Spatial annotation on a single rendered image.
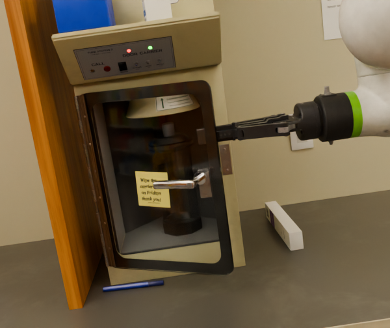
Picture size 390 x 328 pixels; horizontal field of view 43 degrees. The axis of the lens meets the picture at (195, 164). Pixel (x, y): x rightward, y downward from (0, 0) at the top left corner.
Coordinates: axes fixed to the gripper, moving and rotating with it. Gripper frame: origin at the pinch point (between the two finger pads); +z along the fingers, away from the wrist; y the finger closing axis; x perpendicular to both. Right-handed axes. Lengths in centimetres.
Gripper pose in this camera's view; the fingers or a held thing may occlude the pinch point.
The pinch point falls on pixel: (215, 134)
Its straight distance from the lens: 98.5
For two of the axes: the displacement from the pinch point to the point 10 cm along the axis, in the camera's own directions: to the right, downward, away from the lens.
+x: 1.4, 9.7, 2.2
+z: -9.9, 1.4, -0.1
